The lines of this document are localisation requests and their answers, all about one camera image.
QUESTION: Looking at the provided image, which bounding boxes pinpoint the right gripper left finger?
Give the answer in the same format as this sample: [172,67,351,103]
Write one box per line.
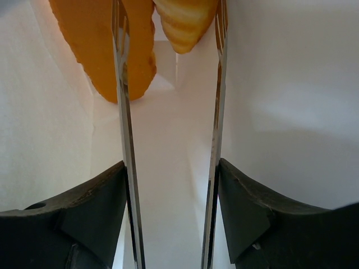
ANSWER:
[1,162,126,268]

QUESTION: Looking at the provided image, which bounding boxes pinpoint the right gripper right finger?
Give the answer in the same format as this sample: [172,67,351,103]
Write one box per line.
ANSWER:
[219,159,358,268]

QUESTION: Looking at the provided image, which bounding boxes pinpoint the beige paper bag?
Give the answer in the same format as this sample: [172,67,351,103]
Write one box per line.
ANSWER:
[1,1,358,268]

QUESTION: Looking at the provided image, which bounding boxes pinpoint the metal tongs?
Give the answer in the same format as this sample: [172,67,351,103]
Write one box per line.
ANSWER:
[111,1,228,268]

